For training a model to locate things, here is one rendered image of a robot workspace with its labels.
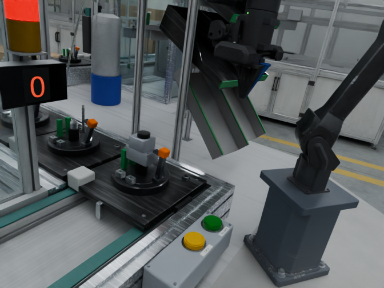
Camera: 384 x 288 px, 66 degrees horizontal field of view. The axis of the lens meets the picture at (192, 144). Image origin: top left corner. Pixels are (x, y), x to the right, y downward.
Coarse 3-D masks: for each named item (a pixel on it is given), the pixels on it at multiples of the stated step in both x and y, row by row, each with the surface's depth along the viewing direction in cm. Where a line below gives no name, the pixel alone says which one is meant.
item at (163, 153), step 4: (164, 148) 66; (156, 152) 66; (160, 152) 65; (164, 152) 65; (168, 152) 65; (160, 156) 66; (164, 156) 65; (168, 156) 66; (160, 160) 66; (164, 160) 66; (160, 164) 67; (164, 164) 67; (160, 168) 67; (156, 172) 68; (160, 172) 67; (156, 176) 68; (160, 176) 68
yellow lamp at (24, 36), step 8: (8, 24) 48; (16, 24) 48; (24, 24) 48; (32, 24) 49; (8, 32) 49; (16, 32) 48; (24, 32) 48; (32, 32) 49; (40, 32) 51; (8, 40) 49; (16, 40) 49; (24, 40) 49; (32, 40) 50; (40, 40) 51; (16, 48) 49; (24, 48) 49; (32, 48) 50; (40, 48) 52
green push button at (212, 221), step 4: (208, 216) 63; (212, 216) 63; (216, 216) 63; (204, 220) 61; (208, 220) 61; (212, 220) 61; (216, 220) 62; (220, 220) 62; (204, 224) 61; (208, 224) 60; (212, 224) 60; (216, 224) 60; (220, 224) 61; (208, 228) 60; (212, 228) 60; (216, 228) 60; (220, 228) 61
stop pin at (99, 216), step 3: (99, 201) 63; (96, 204) 63; (99, 204) 62; (102, 204) 63; (96, 207) 63; (99, 207) 62; (102, 207) 63; (96, 210) 63; (99, 210) 63; (102, 210) 63; (96, 213) 64; (99, 213) 63; (102, 213) 64; (96, 216) 64; (99, 216) 63; (102, 216) 64; (99, 219) 64
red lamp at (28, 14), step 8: (8, 0) 46; (16, 0) 46; (24, 0) 47; (32, 0) 48; (8, 8) 47; (16, 8) 47; (24, 8) 47; (32, 8) 48; (8, 16) 47; (16, 16) 47; (24, 16) 47; (32, 16) 48
